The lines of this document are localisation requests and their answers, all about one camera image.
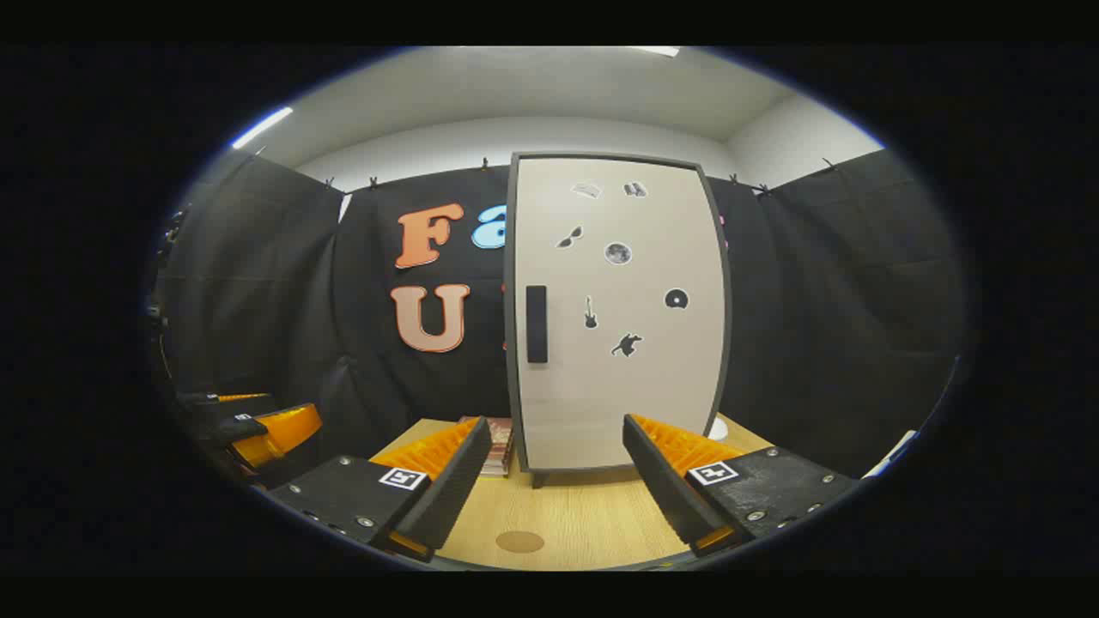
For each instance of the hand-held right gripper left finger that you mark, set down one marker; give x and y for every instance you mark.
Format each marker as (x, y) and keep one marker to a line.
(451, 489)

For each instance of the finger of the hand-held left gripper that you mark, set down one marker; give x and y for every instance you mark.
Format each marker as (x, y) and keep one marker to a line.
(275, 433)
(223, 408)

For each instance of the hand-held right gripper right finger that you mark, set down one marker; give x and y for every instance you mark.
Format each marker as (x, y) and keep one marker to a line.
(661, 489)

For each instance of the round brown coaster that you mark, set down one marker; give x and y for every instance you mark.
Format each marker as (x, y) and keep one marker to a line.
(519, 542)

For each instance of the dark grey cabinet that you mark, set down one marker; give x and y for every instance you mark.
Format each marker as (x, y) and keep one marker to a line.
(539, 479)

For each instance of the stack of books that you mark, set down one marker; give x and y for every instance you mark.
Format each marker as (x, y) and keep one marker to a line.
(500, 455)

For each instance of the white lidded cup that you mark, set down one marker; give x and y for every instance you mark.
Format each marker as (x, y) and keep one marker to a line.
(718, 429)

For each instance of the black backdrop cloth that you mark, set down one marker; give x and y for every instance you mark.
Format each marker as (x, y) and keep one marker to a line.
(258, 283)

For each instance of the white flat object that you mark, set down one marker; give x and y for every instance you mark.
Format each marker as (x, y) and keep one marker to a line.
(889, 455)

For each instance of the long ceiling light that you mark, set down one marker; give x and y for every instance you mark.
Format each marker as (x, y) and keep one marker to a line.
(657, 51)
(262, 126)

